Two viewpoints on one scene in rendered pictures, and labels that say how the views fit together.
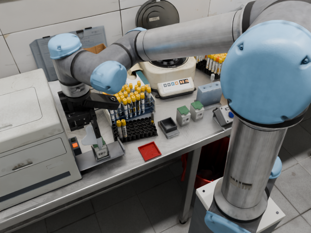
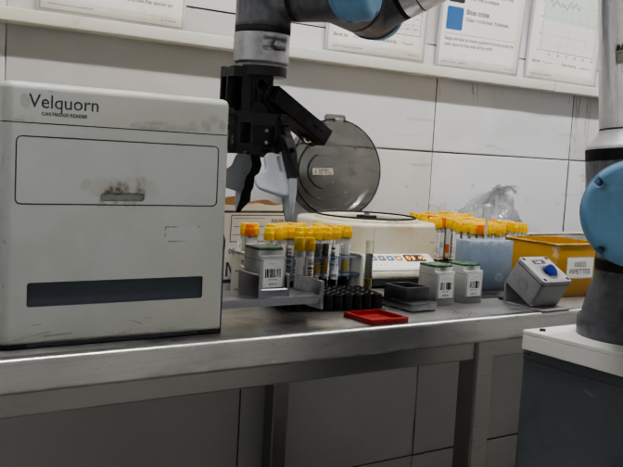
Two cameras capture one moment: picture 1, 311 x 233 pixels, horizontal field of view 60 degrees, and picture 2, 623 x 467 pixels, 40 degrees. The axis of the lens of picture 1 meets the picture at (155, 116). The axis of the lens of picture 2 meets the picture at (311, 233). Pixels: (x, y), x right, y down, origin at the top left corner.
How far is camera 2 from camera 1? 0.90 m
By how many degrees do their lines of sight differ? 42
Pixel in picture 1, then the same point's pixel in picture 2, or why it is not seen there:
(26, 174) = (119, 230)
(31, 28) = not seen: hidden behind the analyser
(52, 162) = (181, 223)
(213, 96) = (493, 263)
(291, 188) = not seen: outside the picture
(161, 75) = (365, 230)
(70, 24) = not seen: hidden behind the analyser
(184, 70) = (414, 229)
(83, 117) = (267, 122)
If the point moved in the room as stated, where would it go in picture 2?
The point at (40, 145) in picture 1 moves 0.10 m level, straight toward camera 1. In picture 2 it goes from (176, 149) to (226, 152)
